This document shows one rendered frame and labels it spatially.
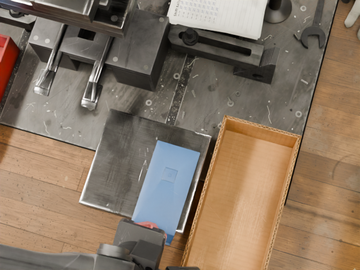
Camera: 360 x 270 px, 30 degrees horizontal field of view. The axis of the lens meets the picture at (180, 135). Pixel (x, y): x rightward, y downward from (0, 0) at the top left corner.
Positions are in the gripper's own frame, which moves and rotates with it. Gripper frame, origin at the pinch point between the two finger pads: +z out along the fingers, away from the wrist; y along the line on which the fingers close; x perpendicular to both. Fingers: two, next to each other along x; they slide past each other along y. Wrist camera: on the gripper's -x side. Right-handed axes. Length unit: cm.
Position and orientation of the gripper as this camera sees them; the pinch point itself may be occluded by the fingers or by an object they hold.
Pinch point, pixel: (148, 235)
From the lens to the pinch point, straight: 102.1
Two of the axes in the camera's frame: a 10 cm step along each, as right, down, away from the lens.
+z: 1.8, -2.4, 9.6
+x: -9.5, -2.8, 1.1
